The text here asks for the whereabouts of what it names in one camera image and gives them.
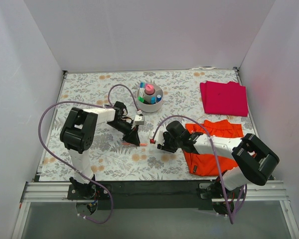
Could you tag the black highlighter green cap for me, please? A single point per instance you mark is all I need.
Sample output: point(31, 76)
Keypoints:
point(142, 100)

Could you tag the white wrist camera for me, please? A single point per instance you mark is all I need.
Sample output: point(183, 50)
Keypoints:
point(139, 120)
point(156, 138)

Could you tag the magenta folded cloth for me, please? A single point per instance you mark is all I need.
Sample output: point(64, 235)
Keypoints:
point(224, 98)

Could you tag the blue capped small jar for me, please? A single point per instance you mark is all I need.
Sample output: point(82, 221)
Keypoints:
point(158, 98)

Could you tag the pink capped glue bottle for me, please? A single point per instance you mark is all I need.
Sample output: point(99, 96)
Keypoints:
point(149, 90)

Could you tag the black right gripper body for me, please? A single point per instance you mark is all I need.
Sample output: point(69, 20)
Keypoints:
point(164, 143)

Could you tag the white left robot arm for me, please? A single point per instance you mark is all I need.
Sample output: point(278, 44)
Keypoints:
point(78, 132)

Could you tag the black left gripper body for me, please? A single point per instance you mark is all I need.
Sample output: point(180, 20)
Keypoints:
point(129, 134)

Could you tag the aluminium frame rail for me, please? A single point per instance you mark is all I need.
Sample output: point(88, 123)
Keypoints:
point(153, 210)

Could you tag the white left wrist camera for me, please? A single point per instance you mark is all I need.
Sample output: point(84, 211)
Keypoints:
point(139, 120)

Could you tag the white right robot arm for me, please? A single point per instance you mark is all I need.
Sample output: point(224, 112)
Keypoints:
point(235, 158)

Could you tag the orange pink pen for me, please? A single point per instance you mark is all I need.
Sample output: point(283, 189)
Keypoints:
point(129, 144)

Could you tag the white round desk organizer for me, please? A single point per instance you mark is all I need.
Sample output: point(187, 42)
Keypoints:
point(152, 107)

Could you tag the orange folded shorts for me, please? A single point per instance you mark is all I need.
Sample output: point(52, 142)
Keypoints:
point(214, 129)

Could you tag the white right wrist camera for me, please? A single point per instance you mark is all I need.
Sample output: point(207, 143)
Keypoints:
point(156, 138)

